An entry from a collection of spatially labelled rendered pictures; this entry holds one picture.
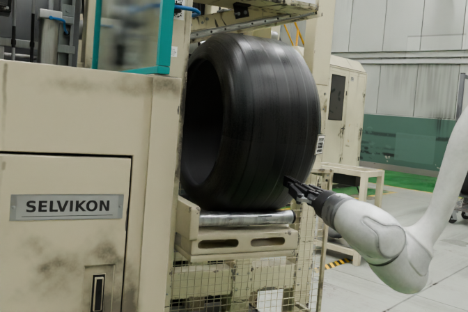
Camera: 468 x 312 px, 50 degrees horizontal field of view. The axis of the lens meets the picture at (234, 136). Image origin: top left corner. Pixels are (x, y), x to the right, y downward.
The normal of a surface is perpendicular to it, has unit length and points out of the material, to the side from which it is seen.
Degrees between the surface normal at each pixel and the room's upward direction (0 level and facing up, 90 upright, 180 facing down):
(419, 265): 95
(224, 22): 90
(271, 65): 51
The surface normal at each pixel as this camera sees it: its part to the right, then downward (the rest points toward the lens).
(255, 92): 0.18, -0.26
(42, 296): 0.43, 0.08
